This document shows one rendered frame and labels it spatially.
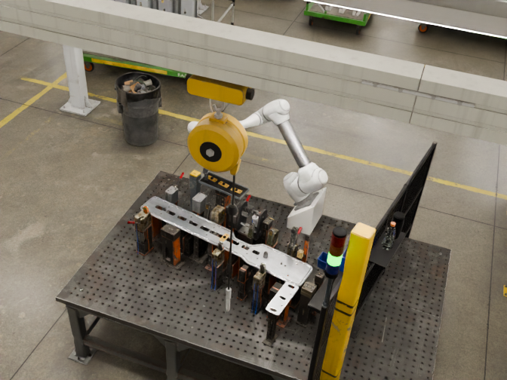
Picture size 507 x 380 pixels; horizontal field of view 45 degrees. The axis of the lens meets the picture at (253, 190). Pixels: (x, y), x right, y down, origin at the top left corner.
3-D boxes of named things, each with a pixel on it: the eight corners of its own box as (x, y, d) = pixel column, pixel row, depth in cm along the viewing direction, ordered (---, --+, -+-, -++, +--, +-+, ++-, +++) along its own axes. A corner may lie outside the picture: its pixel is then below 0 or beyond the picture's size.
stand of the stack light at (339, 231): (315, 311, 321) (330, 231, 285) (321, 303, 325) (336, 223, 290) (327, 317, 318) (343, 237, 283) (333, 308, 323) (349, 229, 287)
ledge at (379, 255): (361, 264, 369) (366, 243, 358) (382, 231, 394) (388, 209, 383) (384, 274, 363) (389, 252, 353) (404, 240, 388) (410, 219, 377)
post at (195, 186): (188, 219, 494) (188, 176, 466) (194, 213, 499) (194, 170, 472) (196, 222, 491) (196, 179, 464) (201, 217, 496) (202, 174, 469)
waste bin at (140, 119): (110, 144, 691) (104, 87, 646) (133, 121, 731) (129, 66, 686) (150, 154, 679) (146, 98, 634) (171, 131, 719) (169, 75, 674)
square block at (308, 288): (295, 323, 416) (301, 287, 394) (300, 316, 422) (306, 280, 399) (305, 329, 413) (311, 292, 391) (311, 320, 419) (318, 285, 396)
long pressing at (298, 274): (136, 210, 454) (135, 209, 453) (155, 195, 469) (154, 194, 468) (299, 288, 403) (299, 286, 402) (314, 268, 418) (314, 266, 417)
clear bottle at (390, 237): (379, 248, 373) (385, 224, 361) (383, 242, 377) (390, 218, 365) (389, 252, 371) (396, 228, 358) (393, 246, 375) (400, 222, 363)
